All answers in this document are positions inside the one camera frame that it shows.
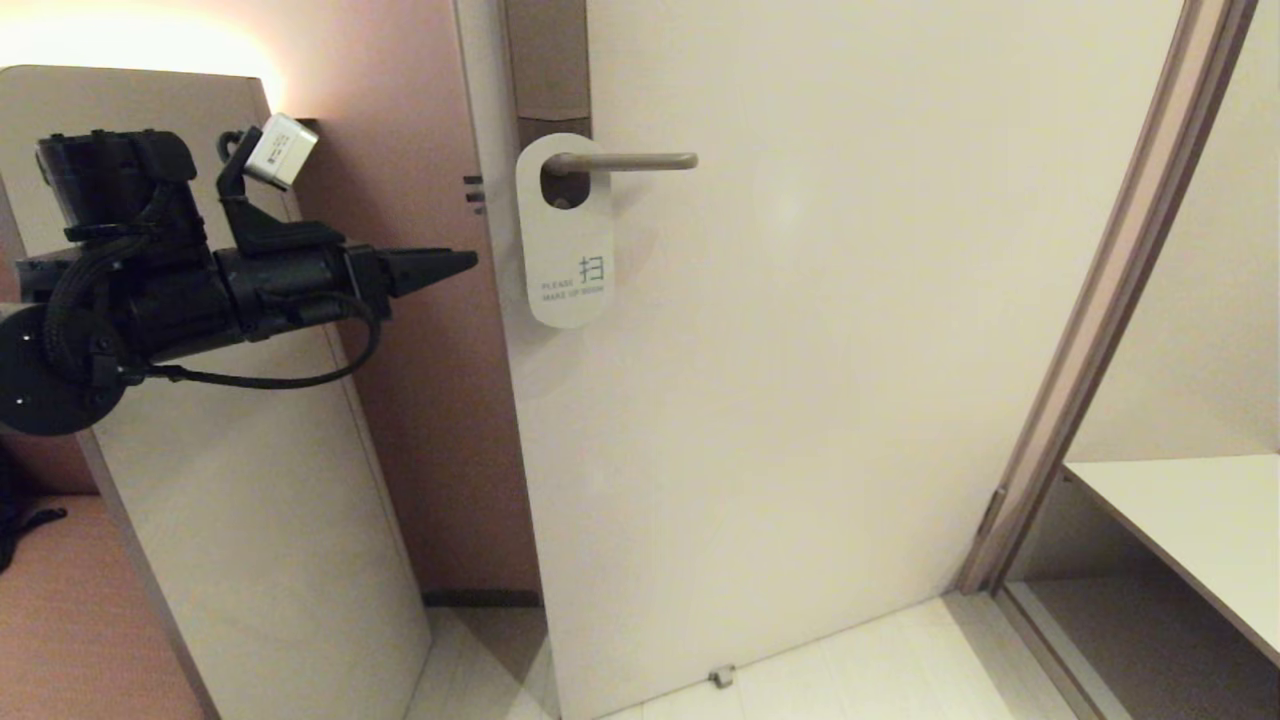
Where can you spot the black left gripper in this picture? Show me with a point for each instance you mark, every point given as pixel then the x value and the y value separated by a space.
pixel 290 285

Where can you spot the blue do-not-disturb door hanger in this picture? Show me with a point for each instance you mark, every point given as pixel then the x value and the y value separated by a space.
pixel 562 240

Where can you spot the brown metal lock plate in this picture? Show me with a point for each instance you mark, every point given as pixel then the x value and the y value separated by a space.
pixel 545 60

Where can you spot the cream door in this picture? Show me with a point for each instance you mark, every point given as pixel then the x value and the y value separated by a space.
pixel 800 400

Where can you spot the small metal door stop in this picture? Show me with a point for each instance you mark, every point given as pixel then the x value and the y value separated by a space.
pixel 721 677

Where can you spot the beige partition panel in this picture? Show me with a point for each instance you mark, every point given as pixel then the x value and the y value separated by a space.
pixel 250 500

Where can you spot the dark baseboard strip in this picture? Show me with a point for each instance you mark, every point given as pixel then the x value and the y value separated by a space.
pixel 480 599

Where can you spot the black bag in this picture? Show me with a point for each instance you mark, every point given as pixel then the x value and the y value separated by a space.
pixel 10 525

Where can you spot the white shelf board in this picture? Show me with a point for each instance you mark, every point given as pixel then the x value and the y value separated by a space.
pixel 1200 530

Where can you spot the black left camera bracket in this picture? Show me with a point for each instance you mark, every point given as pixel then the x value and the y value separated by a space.
pixel 265 225

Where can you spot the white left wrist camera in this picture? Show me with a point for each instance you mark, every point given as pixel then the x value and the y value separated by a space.
pixel 282 150

